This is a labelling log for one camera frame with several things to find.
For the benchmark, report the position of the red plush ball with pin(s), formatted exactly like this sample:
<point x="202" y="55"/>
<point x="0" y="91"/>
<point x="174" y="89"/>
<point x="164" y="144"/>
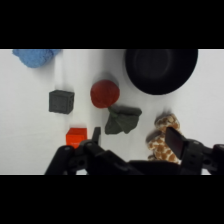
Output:
<point x="104" y="94"/>

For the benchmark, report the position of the giraffe plush toy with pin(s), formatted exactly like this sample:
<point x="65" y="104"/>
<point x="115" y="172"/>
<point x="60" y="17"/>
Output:
<point x="160" y="144"/>

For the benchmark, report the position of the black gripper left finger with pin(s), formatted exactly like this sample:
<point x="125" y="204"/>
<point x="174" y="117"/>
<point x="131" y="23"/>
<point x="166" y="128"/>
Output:
<point x="87" y="150"/>

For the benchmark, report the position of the grey-green crumpled cloth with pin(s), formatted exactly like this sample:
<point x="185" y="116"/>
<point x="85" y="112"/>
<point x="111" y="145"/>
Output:
<point x="122" y="120"/>

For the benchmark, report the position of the black bowl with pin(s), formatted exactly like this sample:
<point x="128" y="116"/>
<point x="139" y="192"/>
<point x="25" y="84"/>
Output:
<point x="161" y="71"/>

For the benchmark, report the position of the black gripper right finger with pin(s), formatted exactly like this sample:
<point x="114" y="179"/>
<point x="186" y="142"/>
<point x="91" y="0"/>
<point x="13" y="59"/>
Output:
<point x="186" y="150"/>

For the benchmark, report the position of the dark grey cube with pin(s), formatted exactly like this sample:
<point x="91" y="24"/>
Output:
<point x="61" y="101"/>

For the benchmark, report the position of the red cube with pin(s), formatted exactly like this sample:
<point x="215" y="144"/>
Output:
<point x="76" y="136"/>

